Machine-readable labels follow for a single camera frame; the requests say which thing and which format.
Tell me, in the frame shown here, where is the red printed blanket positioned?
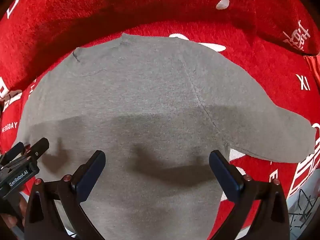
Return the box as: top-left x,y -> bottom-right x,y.
0,0 -> 320,240

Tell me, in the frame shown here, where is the black wire stand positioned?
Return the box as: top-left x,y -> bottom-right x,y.
287,187 -> 316,230

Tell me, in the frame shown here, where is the grey shirt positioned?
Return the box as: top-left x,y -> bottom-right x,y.
17,32 -> 315,240

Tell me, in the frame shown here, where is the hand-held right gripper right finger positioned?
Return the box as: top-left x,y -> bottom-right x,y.
209,150 -> 290,240

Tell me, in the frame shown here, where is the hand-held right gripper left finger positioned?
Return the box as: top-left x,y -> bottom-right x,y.
24,150 -> 107,240

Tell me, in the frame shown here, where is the person's left hand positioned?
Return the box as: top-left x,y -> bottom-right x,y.
0,196 -> 28,230

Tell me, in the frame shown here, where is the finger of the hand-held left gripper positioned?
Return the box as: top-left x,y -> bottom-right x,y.
4,142 -> 25,162
25,137 -> 50,159

